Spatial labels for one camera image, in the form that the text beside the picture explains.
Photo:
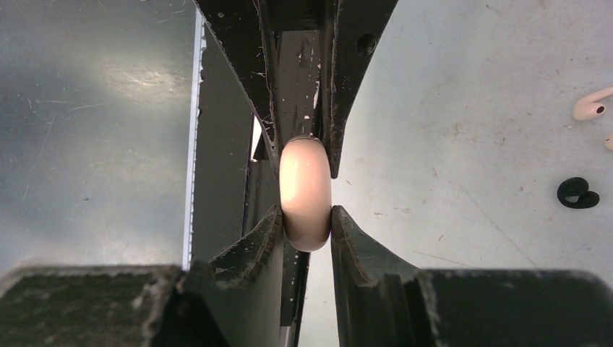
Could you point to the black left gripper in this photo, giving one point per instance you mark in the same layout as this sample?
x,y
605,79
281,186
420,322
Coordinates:
x,y
350,31

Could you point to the black earbud near case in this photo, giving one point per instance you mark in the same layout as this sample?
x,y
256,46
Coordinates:
x,y
575,193

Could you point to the grey slotted cable duct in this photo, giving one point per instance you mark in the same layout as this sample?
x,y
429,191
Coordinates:
x,y
198,47

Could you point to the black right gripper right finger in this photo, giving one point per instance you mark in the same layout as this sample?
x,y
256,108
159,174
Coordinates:
x,y
382,300

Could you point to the beige earbud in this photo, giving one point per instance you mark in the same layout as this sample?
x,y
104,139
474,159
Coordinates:
x,y
589,107
608,142

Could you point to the beige earbud charging case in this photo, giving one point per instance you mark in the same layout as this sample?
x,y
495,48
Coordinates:
x,y
305,193

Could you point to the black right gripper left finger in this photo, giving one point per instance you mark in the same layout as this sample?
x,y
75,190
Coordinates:
x,y
125,305

